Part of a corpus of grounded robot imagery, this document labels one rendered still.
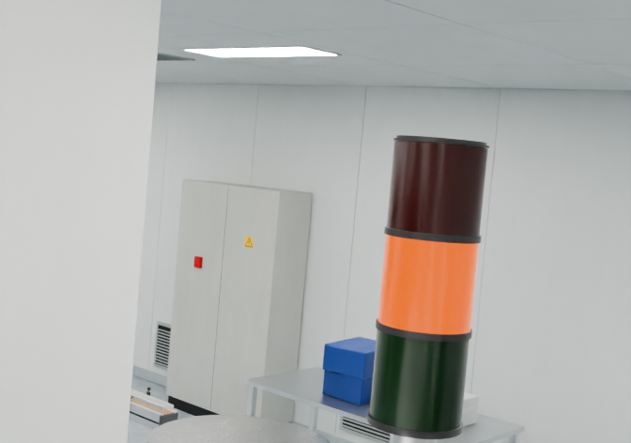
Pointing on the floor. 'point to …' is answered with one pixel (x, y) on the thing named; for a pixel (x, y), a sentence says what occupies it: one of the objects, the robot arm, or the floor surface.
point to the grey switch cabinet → (237, 296)
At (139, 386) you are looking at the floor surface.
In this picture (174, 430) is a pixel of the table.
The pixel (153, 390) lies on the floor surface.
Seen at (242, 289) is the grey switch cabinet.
